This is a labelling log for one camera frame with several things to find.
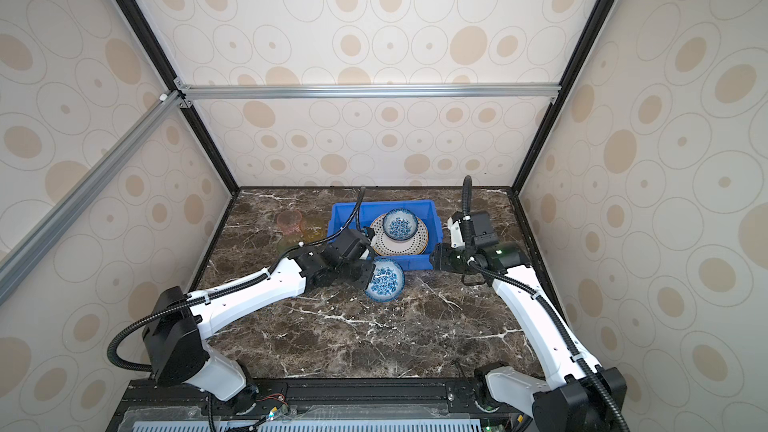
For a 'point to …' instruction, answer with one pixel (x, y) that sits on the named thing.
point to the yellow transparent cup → (313, 227)
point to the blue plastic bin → (367, 211)
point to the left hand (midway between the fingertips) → (379, 268)
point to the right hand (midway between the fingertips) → (440, 257)
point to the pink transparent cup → (290, 222)
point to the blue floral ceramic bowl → (400, 224)
